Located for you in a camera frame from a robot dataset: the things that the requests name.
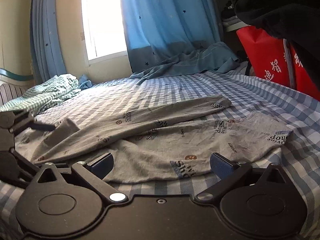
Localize blue curtain left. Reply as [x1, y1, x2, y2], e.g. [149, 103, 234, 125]
[29, 0, 66, 83]

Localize bright window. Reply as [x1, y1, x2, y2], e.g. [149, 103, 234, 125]
[81, 0, 127, 63]

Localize small blue cloth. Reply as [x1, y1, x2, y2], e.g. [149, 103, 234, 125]
[78, 74, 93, 90]

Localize red bag with characters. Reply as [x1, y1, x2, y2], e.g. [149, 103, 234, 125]
[236, 26, 319, 100]

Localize blue star curtain right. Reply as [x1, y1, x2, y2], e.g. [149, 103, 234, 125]
[121, 0, 239, 81]

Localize striped bed headboard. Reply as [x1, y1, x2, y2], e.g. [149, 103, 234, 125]
[0, 68, 35, 106]

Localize black hanging garment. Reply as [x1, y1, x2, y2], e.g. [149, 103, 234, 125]
[234, 0, 319, 86]

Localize grey printed pants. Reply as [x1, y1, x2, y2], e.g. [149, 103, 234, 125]
[16, 95, 291, 184]

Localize green checked folded quilt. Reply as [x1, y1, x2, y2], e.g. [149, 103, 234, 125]
[1, 74, 81, 115]

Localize blue checked bed sheet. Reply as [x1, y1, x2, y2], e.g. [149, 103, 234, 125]
[0, 69, 320, 239]

